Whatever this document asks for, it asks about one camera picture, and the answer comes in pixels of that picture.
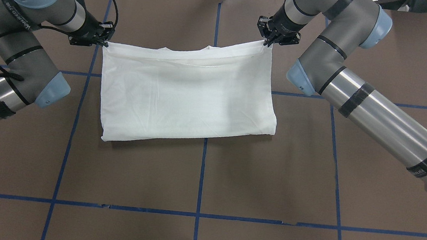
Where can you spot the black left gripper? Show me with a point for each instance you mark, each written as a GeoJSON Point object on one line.
{"type": "Point", "coordinates": [89, 28]}

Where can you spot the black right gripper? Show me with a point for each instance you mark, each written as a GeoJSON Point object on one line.
{"type": "Point", "coordinates": [284, 26]}

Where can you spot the white long-sleeve printed shirt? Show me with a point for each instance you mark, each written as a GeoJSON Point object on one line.
{"type": "Point", "coordinates": [160, 93]}

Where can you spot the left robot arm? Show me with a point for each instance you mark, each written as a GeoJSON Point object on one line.
{"type": "Point", "coordinates": [27, 73]}

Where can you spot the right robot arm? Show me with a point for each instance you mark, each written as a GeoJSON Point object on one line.
{"type": "Point", "coordinates": [320, 69]}

